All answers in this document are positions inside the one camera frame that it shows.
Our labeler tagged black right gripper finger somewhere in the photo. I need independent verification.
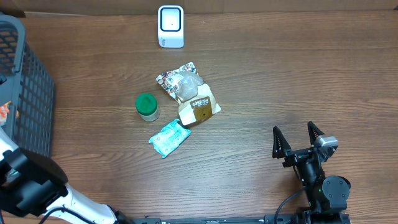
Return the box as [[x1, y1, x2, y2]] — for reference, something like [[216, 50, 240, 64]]
[[272, 126, 292, 159], [307, 121, 324, 146]]

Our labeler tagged beige brown snack pouch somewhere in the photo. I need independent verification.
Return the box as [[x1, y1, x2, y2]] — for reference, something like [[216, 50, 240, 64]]
[[155, 62, 221, 126]]

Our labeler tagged teal snack packet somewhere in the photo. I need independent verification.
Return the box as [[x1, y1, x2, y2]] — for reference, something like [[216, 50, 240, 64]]
[[149, 119, 191, 159]]

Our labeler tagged green lid jar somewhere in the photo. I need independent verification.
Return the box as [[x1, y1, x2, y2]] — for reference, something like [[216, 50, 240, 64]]
[[136, 93, 160, 122]]

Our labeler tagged orange snack pack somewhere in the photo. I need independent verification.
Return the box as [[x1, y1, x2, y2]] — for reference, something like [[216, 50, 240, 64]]
[[0, 101, 12, 127]]

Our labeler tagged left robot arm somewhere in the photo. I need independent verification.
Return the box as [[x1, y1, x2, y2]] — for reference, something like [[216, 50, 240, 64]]
[[1, 130, 132, 224]]

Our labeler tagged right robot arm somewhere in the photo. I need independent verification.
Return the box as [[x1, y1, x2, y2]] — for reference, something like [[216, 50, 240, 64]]
[[272, 121, 351, 224]]

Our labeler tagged grey plastic mesh basket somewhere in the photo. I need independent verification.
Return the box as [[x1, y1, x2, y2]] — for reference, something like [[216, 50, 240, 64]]
[[1, 14, 55, 157]]

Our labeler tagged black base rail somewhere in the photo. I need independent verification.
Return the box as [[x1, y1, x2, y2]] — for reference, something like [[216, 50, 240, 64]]
[[131, 214, 351, 224]]

